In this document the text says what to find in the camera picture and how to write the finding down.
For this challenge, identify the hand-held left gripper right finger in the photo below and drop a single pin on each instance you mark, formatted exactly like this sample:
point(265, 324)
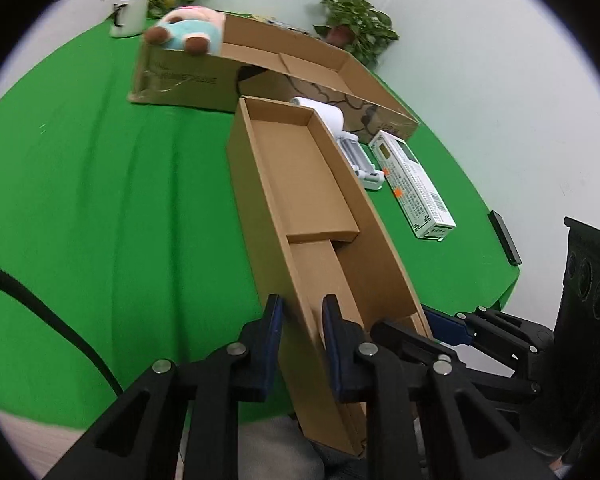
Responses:
point(331, 345)

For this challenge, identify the person's grey pants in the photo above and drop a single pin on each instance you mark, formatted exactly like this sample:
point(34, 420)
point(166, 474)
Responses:
point(275, 450)

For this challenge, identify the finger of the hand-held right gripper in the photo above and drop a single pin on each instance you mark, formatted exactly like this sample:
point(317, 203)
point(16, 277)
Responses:
point(447, 329)
point(405, 337)

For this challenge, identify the white folding stand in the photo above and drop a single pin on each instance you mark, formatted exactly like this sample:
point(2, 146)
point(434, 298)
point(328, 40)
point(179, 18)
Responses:
point(362, 165)

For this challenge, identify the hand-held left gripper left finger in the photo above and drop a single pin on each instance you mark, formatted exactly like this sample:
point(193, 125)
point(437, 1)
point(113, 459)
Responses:
point(274, 345)

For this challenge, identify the pink and teal plush toy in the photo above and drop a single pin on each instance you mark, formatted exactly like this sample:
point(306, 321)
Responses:
point(195, 22)

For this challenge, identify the large cardboard box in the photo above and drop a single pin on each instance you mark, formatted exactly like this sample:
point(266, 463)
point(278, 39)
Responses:
point(180, 77)

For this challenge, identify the long cardboard insert tray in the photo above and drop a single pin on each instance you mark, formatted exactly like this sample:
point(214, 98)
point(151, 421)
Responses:
point(300, 175)

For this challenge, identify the white handheld device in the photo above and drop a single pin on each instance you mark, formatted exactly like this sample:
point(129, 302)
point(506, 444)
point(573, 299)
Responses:
point(330, 117)

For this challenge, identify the green plant in brown pot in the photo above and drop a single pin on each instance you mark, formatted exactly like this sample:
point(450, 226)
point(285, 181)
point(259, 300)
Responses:
point(365, 20)

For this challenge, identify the black remote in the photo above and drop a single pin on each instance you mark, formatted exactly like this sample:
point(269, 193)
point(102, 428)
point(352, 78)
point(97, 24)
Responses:
point(505, 237)

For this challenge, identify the white and green medicine box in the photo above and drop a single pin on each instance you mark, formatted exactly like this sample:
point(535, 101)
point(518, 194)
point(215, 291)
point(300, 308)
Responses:
point(415, 185)

